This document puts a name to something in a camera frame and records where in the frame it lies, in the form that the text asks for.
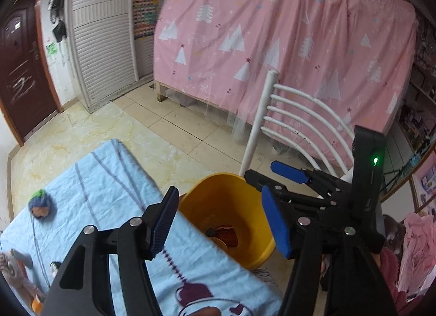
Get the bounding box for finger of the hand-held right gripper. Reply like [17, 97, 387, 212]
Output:
[271, 161, 351, 201]
[244, 169, 329, 216]

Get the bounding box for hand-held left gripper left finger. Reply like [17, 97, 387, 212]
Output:
[44, 186, 180, 316]

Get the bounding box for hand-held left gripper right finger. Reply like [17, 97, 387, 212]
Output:
[261, 186, 397, 316]

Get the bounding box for yellow plastic bucket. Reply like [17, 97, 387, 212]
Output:
[179, 172, 276, 271]

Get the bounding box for brown object in bucket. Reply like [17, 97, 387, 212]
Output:
[206, 224, 239, 249]

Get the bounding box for striped cloth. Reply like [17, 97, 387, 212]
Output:
[252, 268, 275, 291]

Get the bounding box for white metal chair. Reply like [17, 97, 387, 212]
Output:
[238, 69, 356, 180]

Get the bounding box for light blue striped blanket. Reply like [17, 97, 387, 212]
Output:
[0, 139, 283, 316]

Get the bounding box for pink clothes pile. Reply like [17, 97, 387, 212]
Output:
[397, 212, 436, 300]

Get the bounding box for blue green knitted ball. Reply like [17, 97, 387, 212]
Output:
[28, 189, 53, 220]

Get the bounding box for wooden bed leg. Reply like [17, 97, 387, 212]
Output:
[155, 81, 168, 103]

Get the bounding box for pink tree-print curtain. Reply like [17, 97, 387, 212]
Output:
[153, 0, 419, 178]

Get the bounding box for white louvered wardrobe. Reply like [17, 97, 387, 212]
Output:
[66, 0, 140, 114]

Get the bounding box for dark red door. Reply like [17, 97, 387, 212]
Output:
[0, 0, 62, 147]

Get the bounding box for cluttered wall shelf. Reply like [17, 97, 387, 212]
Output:
[392, 16, 436, 155]

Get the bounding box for colourful chart wall poster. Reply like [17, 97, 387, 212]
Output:
[133, 0, 159, 41]

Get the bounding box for black bag on wall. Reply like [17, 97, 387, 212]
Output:
[51, 21, 66, 43]

